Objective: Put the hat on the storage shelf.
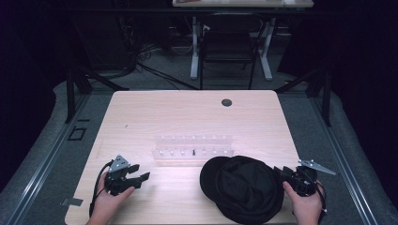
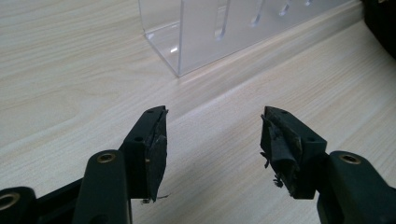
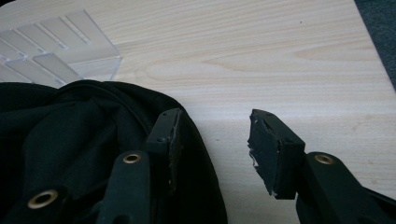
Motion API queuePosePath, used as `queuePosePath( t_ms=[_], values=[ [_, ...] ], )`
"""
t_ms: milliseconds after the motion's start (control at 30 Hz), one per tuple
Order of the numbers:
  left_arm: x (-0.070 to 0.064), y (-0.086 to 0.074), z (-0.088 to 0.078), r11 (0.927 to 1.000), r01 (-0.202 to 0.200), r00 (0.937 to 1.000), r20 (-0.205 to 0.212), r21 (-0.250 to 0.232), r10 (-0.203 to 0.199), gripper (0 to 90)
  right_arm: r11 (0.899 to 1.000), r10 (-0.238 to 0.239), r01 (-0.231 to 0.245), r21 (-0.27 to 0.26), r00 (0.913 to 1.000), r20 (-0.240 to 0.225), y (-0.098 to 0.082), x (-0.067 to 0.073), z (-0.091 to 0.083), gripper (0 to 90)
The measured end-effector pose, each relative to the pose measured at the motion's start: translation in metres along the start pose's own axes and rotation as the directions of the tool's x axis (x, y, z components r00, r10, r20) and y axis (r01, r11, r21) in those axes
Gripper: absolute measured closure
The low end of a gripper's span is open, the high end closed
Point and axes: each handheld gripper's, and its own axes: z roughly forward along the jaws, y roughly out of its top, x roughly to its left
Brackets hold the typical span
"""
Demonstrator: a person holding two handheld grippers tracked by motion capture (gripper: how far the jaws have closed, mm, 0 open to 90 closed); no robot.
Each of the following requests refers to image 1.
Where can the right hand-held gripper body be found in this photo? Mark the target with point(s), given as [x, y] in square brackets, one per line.
[303, 182]

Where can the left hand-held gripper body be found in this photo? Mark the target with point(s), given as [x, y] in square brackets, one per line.
[116, 182]

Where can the black cap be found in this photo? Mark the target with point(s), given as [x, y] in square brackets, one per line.
[241, 190]

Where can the person's left hand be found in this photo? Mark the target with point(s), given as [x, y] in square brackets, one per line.
[108, 203]

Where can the person's right hand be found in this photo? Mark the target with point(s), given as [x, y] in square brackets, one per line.
[305, 207]

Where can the grey tape strip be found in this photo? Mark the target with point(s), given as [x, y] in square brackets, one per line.
[72, 202]

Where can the clear acrylic rack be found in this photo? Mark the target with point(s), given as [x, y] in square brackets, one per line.
[192, 149]

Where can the black metal stand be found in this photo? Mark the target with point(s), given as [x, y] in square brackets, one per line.
[326, 93]
[71, 90]

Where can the dark round table grommet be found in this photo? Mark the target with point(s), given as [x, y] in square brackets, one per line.
[226, 102]

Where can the white-legged desk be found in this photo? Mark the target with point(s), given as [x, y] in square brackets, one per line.
[195, 47]

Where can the black chair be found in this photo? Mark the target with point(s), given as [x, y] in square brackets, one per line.
[228, 43]

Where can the aluminium floor rail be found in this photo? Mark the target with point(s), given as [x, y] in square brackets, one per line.
[341, 162]
[40, 162]

